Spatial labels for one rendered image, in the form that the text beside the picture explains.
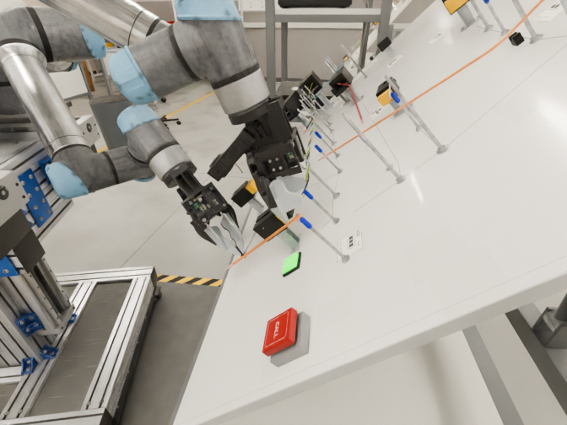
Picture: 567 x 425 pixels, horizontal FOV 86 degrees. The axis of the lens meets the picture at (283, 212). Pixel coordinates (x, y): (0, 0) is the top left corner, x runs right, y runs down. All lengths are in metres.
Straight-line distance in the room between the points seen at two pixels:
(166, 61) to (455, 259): 0.42
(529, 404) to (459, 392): 1.13
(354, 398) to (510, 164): 0.52
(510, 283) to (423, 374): 0.50
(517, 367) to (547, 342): 1.35
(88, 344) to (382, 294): 1.49
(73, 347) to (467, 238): 1.62
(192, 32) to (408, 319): 0.42
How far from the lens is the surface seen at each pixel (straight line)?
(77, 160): 0.73
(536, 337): 0.69
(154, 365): 1.78
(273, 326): 0.44
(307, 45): 8.11
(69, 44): 0.98
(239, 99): 0.45
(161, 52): 0.47
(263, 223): 0.57
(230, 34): 0.45
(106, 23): 0.63
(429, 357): 0.82
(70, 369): 1.67
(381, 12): 1.44
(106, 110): 4.04
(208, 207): 0.61
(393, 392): 0.75
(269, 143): 0.49
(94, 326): 1.77
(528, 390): 1.96
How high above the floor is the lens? 1.44
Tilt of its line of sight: 33 degrees down
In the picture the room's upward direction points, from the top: straight up
